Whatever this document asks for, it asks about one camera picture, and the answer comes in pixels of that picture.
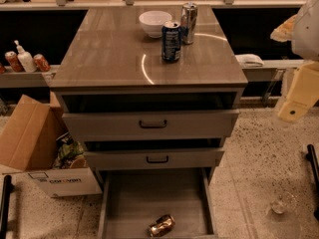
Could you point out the red can right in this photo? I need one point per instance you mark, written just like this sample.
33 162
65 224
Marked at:
41 62

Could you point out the white printed cardboard box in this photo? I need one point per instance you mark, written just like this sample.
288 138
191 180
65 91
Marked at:
66 182

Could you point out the white pump bottle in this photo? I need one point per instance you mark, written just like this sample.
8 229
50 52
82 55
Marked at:
25 58

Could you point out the black bar left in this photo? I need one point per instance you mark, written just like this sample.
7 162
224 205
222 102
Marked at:
4 207

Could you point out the red can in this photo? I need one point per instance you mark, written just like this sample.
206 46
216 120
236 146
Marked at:
41 62
13 61

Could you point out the bottom open grey drawer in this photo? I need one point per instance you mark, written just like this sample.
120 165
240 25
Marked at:
135 199

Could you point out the green snack bag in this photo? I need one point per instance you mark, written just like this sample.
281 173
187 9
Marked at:
68 151

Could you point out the silver soda can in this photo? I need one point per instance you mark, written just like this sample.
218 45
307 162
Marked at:
188 22

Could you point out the clear drinking glass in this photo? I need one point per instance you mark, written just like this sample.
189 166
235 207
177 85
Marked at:
283 203

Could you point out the brown cardboard box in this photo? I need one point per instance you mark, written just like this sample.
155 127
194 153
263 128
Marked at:
28 140

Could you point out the red can left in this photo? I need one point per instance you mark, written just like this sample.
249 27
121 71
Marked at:
13 61

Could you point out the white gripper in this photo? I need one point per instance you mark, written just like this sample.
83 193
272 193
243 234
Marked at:
308 34

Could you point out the grey drawer cabinet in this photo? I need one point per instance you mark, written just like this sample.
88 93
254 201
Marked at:
113 66

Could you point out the blue soda can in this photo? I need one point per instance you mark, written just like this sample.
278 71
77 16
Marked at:
171 41

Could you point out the black bar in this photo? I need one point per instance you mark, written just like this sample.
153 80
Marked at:
4 207
312 158

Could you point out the top grey drawer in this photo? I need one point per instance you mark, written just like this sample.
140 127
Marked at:
151 125

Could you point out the folded white cloth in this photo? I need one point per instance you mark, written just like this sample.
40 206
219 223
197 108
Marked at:
249 60

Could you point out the orange soda can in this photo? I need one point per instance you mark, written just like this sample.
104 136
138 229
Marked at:
162 226

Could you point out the white bowl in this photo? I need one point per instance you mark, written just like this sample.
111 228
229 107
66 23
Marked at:
152 22

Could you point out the middle grey drawer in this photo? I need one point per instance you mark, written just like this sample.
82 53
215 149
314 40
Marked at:
154 158

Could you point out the black bar right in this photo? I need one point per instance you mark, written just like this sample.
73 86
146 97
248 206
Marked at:
312 158

